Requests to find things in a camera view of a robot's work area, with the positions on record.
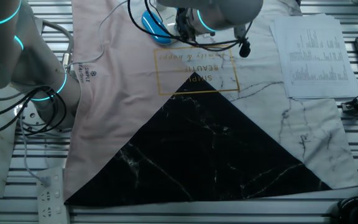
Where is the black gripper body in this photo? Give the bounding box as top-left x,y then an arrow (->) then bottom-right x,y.
175,7 -> 198,42

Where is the blue white desk lamp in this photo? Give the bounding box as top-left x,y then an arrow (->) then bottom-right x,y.
140,9 -> 183,45

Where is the marble pattern tablecloth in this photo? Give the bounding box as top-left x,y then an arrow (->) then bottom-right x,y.
63,0 -> 358,208

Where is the printed white paper stack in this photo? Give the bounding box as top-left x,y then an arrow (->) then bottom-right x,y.
268,12 -> 358,100

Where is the white power strip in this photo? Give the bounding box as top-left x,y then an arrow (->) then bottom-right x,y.
35,167 -> 71,224

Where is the black wrist cable bundle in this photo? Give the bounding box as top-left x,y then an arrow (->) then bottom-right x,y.
127,0 -> 254,52

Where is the black cable connector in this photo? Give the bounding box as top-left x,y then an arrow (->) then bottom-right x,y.
239,36 -> 252,58

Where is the white power cable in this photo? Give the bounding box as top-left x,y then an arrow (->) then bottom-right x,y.
19,0 -> 130,187

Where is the grey robot cable hose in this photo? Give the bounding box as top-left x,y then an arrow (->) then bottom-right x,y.
40,19 -> 74,68

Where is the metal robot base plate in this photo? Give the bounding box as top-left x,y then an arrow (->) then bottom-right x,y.
19,99 -> 76,133

